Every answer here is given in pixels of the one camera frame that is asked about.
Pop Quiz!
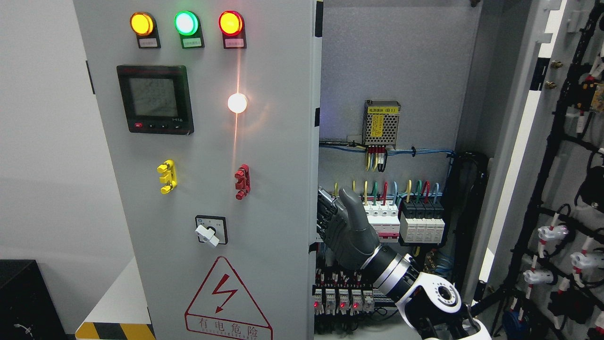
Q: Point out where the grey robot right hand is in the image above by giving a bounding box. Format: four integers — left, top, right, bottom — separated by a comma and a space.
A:
317, 187, 379, 270

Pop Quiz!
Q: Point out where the grey cabinet door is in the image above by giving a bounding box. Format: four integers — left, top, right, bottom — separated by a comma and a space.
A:
74, 0, 321, 340
459, 0, 603, 340

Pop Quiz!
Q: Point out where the white indicator lamp left door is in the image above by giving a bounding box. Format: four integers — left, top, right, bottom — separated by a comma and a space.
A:
227, 93, 248, 114

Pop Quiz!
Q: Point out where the red indicator lamp left door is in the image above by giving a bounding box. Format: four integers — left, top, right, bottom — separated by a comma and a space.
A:
218, 10, 247, 49

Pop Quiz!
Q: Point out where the green indicator lamp left door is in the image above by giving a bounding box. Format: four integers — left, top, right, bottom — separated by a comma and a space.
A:
173, 10, 205, 49

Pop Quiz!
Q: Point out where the yellow indicator lamp left door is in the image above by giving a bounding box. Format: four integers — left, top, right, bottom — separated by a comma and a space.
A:
129, 11, 160, 49

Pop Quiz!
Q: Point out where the white socket breaker row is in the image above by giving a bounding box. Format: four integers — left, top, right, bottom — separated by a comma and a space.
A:
361, 201, 401, 242

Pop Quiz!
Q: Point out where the relay terminal block row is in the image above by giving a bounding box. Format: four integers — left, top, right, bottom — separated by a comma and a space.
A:
311, 266, 394, 316

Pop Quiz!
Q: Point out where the black white surge protector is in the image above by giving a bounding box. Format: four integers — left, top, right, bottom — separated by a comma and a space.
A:
399, 200, 446, 247

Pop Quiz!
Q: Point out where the red terminal connector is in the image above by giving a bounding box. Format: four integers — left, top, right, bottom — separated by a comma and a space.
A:
234, 164, 251, 200

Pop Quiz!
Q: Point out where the metal mesh power supply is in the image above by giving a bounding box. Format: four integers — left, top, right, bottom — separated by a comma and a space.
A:
362, 100, 401, 148

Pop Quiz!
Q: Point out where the red electric hazard warning sticker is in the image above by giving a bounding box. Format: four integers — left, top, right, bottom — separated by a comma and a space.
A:
184, 256, 273, 340

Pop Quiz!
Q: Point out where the grey electrical cabinet body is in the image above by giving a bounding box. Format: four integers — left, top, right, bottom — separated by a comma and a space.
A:
313, 0, 538, 340

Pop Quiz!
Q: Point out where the yellow terminal connector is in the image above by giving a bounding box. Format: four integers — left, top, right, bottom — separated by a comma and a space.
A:
157, 159, 178, 195

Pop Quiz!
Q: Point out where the black digital power meter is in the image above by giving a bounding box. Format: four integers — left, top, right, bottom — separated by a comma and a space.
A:
116, 65, 194, 135

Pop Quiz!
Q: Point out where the white table with hazard stripes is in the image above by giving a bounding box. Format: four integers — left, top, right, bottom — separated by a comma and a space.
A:
75, 258, 156, 340

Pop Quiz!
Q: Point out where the black box on floor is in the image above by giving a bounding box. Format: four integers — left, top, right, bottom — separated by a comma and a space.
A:
0, 260, 67, 340

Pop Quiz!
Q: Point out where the white rotary selector switch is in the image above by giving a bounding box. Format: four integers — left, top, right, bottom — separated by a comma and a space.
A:
194, 215, 228, 247

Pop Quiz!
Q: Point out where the black cable loom right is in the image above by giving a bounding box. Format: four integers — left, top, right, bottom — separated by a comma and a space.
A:
444, 151, 515, 320

